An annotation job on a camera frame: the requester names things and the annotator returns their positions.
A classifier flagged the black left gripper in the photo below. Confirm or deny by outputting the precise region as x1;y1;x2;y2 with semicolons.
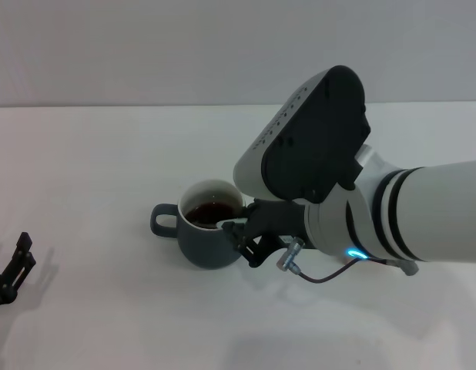
0;231;37;310

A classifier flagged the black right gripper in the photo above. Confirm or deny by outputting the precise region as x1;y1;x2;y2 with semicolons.
221;199;309;268

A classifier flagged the grey ceramic coffee cup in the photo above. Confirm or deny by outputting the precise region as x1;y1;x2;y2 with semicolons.
151;179;249;271

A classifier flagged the white black wrist camera box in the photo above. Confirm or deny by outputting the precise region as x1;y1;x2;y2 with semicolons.
233;64;373;204

